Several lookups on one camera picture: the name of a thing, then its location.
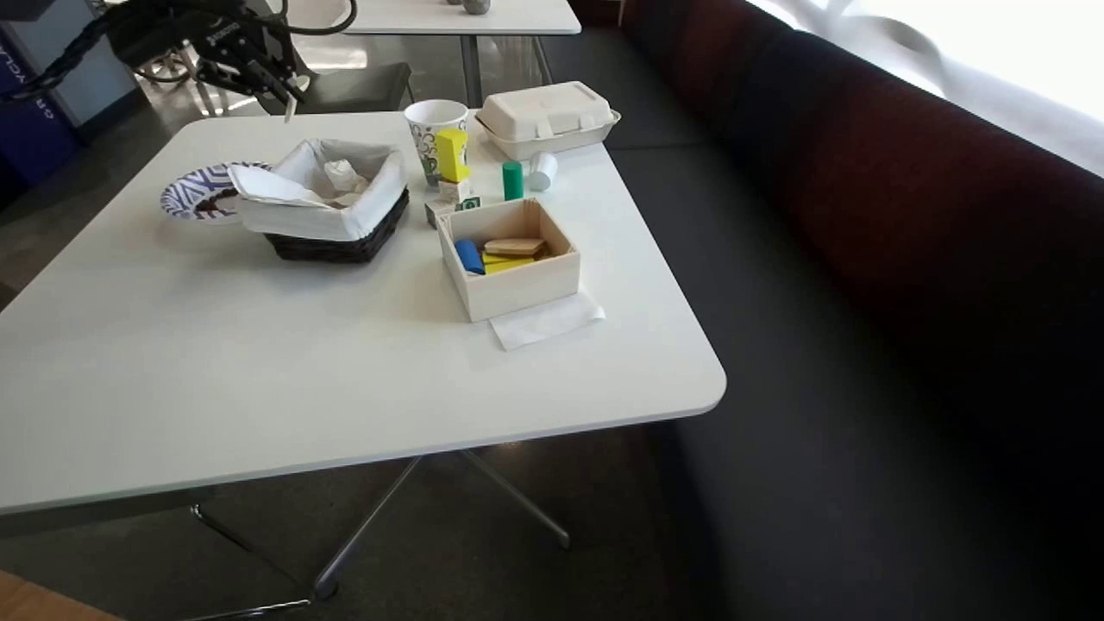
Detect white pedestal table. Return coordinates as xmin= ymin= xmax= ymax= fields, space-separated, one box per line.
xmin=327 ymin=0 xmax=588 ymax=106

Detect white foam clamshell container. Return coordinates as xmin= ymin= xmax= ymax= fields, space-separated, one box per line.
xmin=472 ymin=77 xmax=624 ymax=161

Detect black cable chain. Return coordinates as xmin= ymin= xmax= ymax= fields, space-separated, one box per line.
xmin=0 ymin=9 xmax=116 ymax=104

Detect metal folding table legs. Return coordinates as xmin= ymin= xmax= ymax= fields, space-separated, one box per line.
xmin=188 ymin=444 xmax=578 ymax=613

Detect blue toy block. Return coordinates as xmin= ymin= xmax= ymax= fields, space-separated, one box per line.
xmin=451 ymin=236 xmax=491 ymax=275

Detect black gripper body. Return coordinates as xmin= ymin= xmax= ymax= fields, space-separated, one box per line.
xmin=108 ymin=0 xmax=290 ymax=77

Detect black basket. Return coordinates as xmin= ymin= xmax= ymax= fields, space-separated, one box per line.
xmin=261 ymin=186 xmax=414 ymax=265

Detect crumpled white paper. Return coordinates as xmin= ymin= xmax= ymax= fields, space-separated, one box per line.
xmin=320 ymin=156 xmax=367 ymax=193

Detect small white pod cup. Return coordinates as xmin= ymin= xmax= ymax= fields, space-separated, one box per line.
xmin=526 ymin=153 xmax=561 ymax=193

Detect plain wooden toy block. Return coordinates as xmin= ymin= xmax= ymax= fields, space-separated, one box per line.
xmin=479 ymin=236 xmax=545 ymax=257

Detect metal chair frame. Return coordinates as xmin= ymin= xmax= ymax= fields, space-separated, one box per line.
xmin=136 ymin=46 xmax=261 ymax=118

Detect dark red bench sofa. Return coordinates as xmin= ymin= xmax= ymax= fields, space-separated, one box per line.
xmin=573 ymin=0 xmax=1104 ymax=621

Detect flat yellow toy block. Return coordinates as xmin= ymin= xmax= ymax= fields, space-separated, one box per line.
xmin=479 ymin=251 xmax=541 ymax=280

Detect printed paper cup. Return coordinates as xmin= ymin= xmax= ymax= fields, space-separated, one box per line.
xmin=399 ymin=95 xmax=476 ymax=188

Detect thin black cable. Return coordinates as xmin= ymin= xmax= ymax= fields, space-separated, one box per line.
xmin=273 ymin=0 xmax=363 ymax=38

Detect white table slab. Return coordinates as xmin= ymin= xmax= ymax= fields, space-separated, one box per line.
xmin=288 ymin=31 xmax=374 ymax=77

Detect white paper napkin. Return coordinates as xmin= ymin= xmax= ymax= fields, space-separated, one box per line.
xmin=486 ymin=290 xmax=607 ymax=353

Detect white wooden box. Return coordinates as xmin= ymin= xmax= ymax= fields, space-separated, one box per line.
xmin=430 ymin=193 xmax=588 ymax=328

